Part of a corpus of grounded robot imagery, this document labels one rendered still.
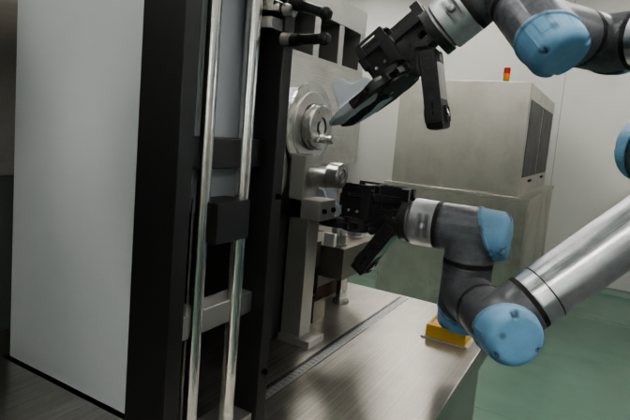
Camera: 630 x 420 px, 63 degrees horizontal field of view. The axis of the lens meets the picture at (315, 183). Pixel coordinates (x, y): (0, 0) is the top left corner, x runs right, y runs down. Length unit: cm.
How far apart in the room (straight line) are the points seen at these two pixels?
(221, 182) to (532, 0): 42
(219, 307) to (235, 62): 25
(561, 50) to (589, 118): 459
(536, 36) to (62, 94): 57
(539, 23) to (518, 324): 36
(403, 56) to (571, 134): 453
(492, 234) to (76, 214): 56
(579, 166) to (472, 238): 448
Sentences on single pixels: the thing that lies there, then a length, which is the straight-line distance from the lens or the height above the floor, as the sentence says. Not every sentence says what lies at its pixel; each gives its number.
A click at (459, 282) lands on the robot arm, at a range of 80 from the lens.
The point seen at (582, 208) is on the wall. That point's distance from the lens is 527.
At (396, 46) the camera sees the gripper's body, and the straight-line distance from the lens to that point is 78.
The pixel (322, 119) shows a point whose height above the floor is 126.
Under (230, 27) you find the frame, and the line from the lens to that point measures 54.
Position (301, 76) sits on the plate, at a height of 139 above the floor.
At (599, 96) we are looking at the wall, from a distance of 527.
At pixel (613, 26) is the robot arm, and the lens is 77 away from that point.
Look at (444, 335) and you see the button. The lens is 95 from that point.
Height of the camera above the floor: 125
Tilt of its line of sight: 6 degrees down
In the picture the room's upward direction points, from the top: 5 degrees clockwise
